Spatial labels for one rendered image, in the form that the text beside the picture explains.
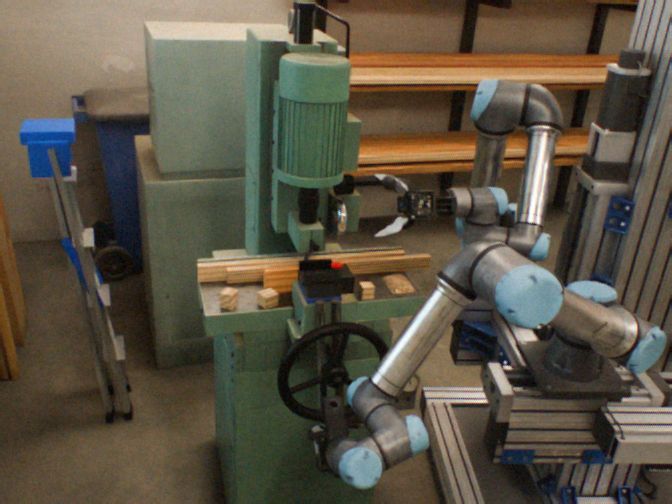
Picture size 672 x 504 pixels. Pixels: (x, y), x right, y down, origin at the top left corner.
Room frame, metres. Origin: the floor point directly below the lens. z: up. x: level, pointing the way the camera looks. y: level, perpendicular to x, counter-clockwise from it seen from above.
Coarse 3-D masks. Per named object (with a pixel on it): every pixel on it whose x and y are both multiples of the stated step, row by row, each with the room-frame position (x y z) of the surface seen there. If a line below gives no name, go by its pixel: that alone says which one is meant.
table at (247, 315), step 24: (216, 288) 1.55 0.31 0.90; (240, 288) 1.56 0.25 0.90; (384, 288) 1.62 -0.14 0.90; (216, 312) 1.43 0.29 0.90; (240, 312) 1.44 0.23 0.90; (264, 312) 1.46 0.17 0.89; (288, 312) 1.47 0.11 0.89; (360, 312) 1.53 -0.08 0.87; (384, 312) 1.55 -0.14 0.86; (408, 312) 1.58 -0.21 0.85
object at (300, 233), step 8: (288, 216) 1.72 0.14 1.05; (296, 216) 1.69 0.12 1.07; (288, 224) 1.72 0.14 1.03; (296, 224) 1.64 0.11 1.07; (304, 224) 1.64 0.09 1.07; (312, 224) 1.64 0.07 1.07; (320, 224) 1.64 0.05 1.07; (288, 232) 1.72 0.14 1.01; (296, 232) 1.63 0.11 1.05; (304, 232) 1.60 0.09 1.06; (312, 232) 1.61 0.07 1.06; (320, 232) 1.62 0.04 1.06; (296, 240) 1.62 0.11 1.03; (304, 240) 1.60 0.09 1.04; (320, 240) 1.62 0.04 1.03; (304, 248) 1.60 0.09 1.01; (312, 248) 1.61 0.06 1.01; (320, 248) 1.62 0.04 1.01
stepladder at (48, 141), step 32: (32, 128) 2.04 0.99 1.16; (64, 128) 2.06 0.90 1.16; (32, 160) 1.99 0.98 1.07; (64, 160) 2.02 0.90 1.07; (64, 192) 2.00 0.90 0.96; (64, 224) 2.01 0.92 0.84; (96, 288) 2.05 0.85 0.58; (96, 352) 2.02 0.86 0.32; (128, 384) 2.21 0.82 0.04; (128, 416) 2.03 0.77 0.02
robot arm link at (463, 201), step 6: (456, 192) 1.57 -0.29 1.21; (462, 192) 1.58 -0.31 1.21; (468, 192) 1.58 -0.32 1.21; (456, 198) 1.56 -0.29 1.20; (462, 198) 1.56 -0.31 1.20; (468, 198) 1.57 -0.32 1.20; (456, 204) 1.55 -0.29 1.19; (462, 204) 1.55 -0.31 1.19; (468, 204) 1.56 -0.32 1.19; (456, 210) 1.55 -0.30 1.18; (462, 210) 1.55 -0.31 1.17; (468, 210) 1.56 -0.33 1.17; (456, 216) 1.56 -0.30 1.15; (462, 216) 1.58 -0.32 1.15
